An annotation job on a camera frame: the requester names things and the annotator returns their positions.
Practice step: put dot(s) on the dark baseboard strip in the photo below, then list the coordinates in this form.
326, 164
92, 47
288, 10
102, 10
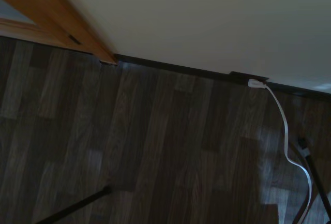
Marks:
181, 68

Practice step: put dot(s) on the wooden door frame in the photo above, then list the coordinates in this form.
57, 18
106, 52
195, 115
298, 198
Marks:
51, 14

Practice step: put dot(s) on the black tripod leg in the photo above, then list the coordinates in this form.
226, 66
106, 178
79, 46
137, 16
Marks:
314, 172
75, 206

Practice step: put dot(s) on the dark wall outlet plate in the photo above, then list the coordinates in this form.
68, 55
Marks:
245, 76

